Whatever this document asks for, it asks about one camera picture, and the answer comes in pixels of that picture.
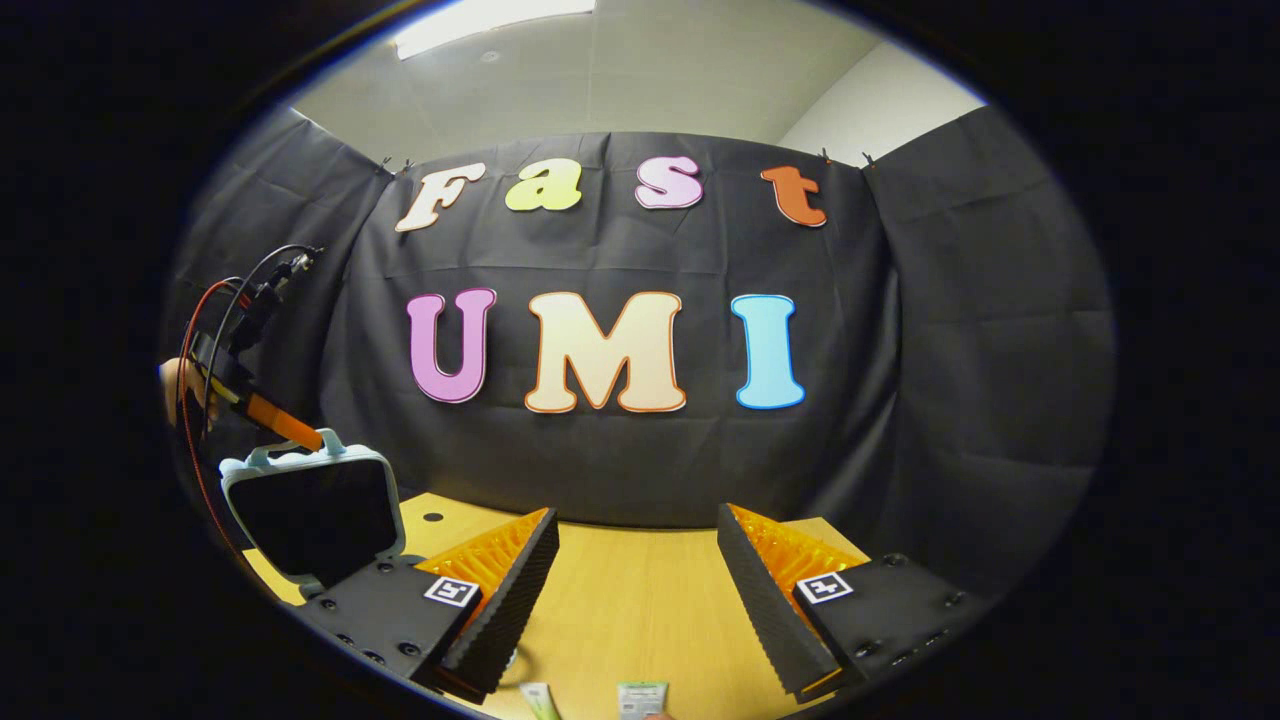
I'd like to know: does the light blue suitcase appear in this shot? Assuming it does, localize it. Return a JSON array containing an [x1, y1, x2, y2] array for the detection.
[[220, 428, 406, 601]]

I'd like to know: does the white skin care tube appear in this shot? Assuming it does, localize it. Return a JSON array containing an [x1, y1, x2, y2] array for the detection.
[[617, 682, 669, 719]]

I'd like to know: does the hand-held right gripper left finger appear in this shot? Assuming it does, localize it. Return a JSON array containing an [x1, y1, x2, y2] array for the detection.
[[300, 507, 561, 704]]

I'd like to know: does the black backdrop cloth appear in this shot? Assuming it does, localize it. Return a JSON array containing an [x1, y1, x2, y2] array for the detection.
[[160, 105, 1116, 601]]

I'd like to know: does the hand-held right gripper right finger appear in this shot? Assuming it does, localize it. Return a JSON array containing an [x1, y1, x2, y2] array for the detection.
[[717, 503, 986, 701]]

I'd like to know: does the red cable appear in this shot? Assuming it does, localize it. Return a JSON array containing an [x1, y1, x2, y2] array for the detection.
[[176, 278, 256, 561]]

